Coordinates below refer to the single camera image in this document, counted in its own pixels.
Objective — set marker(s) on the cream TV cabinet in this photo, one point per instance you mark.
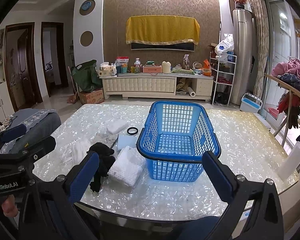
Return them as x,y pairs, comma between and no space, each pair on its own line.
158,85

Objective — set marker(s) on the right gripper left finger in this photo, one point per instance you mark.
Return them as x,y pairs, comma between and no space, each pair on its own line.
58,198

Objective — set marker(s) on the person's hand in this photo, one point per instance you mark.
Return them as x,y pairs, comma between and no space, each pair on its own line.
9,207

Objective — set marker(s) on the blue plastic basket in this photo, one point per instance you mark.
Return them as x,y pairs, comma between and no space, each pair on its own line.
173,140

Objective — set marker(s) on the tall air conditioner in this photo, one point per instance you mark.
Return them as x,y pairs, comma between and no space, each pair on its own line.
243,49

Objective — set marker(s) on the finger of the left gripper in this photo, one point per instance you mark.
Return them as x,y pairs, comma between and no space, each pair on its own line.
14,133
35,152

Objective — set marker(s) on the green shopping bag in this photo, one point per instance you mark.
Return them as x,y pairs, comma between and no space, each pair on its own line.
86,77

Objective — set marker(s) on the white gauze towel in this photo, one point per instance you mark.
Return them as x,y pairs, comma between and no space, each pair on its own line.
76,151

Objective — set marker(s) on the white plastic bag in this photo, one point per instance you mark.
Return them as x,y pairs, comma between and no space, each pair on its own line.
226,45

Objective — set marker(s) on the white plastic bottle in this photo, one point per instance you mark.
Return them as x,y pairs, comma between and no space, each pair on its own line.
291,163

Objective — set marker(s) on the grey marbled cloth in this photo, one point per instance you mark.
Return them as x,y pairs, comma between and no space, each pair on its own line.
106,139

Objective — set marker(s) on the pink box on cabinet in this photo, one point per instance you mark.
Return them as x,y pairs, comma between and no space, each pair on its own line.
152,69

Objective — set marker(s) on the tissue box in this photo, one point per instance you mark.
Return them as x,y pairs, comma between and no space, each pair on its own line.
104,69

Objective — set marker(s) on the orange detergent bottle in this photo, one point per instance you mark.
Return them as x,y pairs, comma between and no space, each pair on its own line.
206,69

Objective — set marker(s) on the cream jar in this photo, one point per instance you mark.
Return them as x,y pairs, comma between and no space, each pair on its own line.
166,67

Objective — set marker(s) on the grey chair with lace cover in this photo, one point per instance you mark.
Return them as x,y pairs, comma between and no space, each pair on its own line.
39,123

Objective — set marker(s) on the white blue plastic bin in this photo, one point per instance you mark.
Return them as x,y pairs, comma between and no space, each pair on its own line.
250,103

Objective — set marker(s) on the white metal shelf rack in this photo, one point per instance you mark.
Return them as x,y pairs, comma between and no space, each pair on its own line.
223,72

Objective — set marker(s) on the cardboard box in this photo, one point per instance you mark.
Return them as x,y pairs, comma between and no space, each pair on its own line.
94,97

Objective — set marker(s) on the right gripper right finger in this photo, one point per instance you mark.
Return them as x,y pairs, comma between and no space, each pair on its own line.
265,220

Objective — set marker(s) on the pile of clothes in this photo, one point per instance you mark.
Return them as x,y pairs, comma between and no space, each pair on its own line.
289,73

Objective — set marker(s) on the paper roll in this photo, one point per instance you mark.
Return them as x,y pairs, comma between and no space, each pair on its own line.
191,92

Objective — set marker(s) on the white foam sponge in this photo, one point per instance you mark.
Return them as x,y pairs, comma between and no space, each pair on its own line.
116,126

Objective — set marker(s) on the light blue sponge cloth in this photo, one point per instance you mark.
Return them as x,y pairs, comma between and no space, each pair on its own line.
126,140

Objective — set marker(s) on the yellow covered television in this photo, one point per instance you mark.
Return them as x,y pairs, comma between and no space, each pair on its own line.
162,32

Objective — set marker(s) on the black soft cloth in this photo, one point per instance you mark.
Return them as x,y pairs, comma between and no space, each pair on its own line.
106,160

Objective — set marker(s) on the white waffle towel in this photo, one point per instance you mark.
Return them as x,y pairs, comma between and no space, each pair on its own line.
127,167

